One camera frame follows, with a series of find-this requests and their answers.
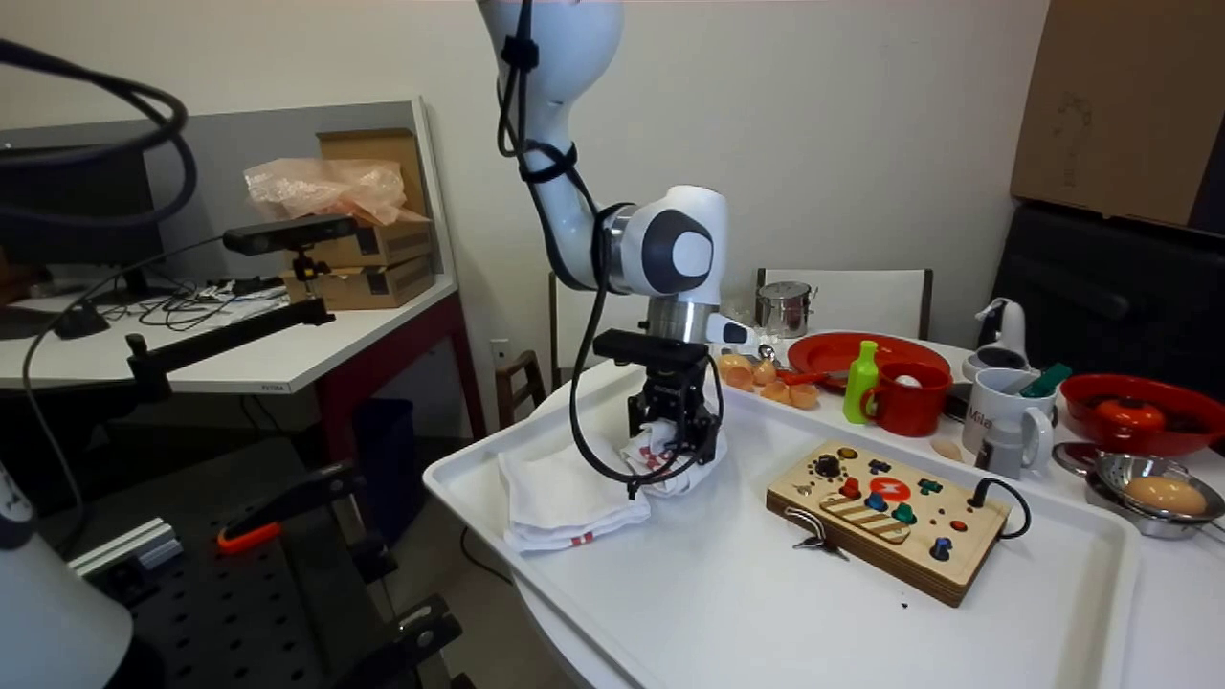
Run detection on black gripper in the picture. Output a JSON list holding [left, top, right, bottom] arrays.
[[625, 359, 718, 465]]

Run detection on white towel with red stripes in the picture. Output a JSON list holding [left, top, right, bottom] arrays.
[[607, 407, 744, 502]]

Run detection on folded white towel red mark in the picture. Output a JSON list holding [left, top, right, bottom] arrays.
[[495, 373, 660, 560]]

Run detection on orange food pieces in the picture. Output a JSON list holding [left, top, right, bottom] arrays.
[[718, 355, 827, 414]]

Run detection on small dark step stool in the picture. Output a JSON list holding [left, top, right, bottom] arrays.
[[495, 349, 551, 426]]

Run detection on red bowl with fruit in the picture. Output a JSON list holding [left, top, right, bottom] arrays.
[[785, 330, 953, 398]]

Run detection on metal keys on busy board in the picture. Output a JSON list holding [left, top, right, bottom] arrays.
[[782, 503, 848, 562]]

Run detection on green plastic bottle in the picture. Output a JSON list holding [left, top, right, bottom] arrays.
[[837, 336, 883, 428]]

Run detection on wooden busy board toy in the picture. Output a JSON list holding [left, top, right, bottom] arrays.
[[760, 436, 1017, 609]]

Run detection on red mug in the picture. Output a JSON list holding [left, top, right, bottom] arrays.
[[873, 359, 956, 440]]

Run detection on stacked cardboard boxes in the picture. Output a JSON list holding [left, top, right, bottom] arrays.
[[282, 126, 440, 312]]

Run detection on white measuring pitcher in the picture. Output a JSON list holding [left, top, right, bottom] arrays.
[[956, 364, 1064, 491]]

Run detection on white kettle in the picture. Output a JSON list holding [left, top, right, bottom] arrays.
[[973, 294, 1035, 373]]

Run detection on teal utensil in pitcher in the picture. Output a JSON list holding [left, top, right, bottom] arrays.
[[1017, 359, 1077, 398]]

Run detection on pink plastic bag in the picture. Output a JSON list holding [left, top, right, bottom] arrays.
[[242, 156, 411, 229]]

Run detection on white desk with red legs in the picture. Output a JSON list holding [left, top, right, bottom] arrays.
[[0, 270, 490, 472]]

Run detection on metal bowl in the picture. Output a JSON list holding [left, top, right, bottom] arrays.
[[1047, 445, 1225, 544]]

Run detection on black cabinet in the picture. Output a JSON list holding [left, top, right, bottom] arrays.
[[991, 201, 1225, 407]]

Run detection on red tomato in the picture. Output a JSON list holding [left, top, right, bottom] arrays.
[[1092, 398, 1170, 445]]

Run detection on grey desk partition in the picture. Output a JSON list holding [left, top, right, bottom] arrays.
[[0, 99, 450, 292]]

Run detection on large cardboard box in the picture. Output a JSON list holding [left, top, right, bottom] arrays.
[[1012, 0, 1225, 236]]

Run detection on aluminium profile bar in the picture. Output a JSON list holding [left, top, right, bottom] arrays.
[[62, 511, 189, 586]]

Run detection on black computer monitor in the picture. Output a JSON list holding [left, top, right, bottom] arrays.
[[0, 140, 167, 292]]

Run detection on white lamp shade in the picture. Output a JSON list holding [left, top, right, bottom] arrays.
[[0, 461, 136, 689]]

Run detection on black cable on busy board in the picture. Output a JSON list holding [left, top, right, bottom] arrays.
[[970, 474, 1035, 546]]

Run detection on black clamp with orange handle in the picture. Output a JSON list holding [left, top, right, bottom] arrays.
[[209, 458, 366, 562]]

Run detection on black bar camera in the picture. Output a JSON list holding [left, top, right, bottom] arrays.
[[222, 214, 362, 261]]

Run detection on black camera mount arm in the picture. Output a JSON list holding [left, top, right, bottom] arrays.
[[124, 297, 338, 400]]

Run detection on tangled cables on desk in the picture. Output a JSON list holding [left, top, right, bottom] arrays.
[[127, 276, 292, 336]]

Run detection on thick black cable bundle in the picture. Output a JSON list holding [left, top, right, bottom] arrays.
[[0, 34, 204, 239]]

